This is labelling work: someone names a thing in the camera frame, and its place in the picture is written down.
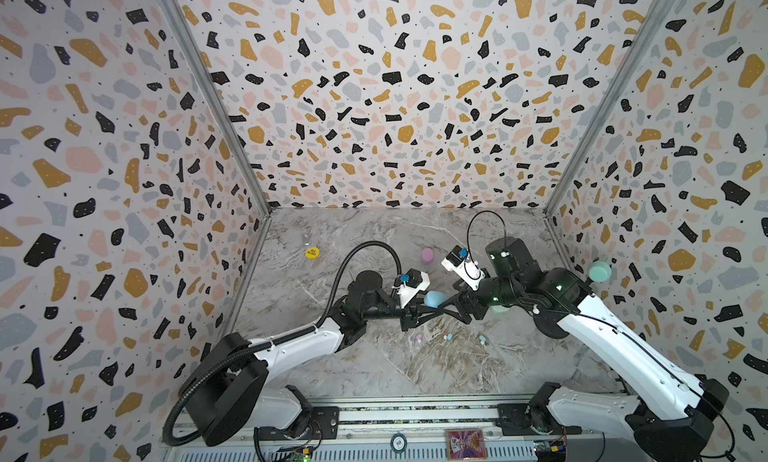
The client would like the left black corrugated cable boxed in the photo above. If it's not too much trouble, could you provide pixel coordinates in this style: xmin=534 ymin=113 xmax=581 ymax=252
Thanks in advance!
xmin=161 ymin=241 xmax=403 ymax=448

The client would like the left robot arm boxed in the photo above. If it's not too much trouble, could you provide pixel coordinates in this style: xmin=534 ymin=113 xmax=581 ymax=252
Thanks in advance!
xmin=163 ymin=269 xmax=448 ymax=446

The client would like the pink square tag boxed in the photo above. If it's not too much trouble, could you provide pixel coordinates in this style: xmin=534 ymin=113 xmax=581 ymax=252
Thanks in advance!
xmin=445 ymin=429 xmax=488 ymax=461

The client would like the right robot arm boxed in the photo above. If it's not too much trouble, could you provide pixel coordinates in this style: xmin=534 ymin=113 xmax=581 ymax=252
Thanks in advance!
xmin=441 ymin=238 xmax=729 ymax=461

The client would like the pink charging case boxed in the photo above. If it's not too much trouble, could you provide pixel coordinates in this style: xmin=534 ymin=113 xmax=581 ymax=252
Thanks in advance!
xmin=421 ymin=247 xmax=434 ymax=265

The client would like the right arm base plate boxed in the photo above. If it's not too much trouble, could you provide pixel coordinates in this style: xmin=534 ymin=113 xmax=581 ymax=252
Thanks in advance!
xmin=495 ymin=403 xmax=582 ymax=436

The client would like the round white badge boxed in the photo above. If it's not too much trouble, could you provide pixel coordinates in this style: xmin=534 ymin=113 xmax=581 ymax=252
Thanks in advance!
xmin=390 ymin=433 xmax=408 ymax=454

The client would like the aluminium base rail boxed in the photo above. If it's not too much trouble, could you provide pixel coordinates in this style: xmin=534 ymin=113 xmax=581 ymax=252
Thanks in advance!
xmin=163 ymin=395 xmax=648 ymax=461

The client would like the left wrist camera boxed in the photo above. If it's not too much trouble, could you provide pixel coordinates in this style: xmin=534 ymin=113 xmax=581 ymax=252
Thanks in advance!
xmin=394 ymin=269 xmax=430 ymax=308

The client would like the blue charging case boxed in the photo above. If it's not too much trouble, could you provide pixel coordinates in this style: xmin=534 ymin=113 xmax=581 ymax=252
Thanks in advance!
xmin=423 ymin=291 xmax=448 ymax=309

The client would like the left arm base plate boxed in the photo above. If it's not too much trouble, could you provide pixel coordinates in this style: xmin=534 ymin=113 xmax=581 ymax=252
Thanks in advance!
xmin=257 ymin=406 xmax=340 ymax=442

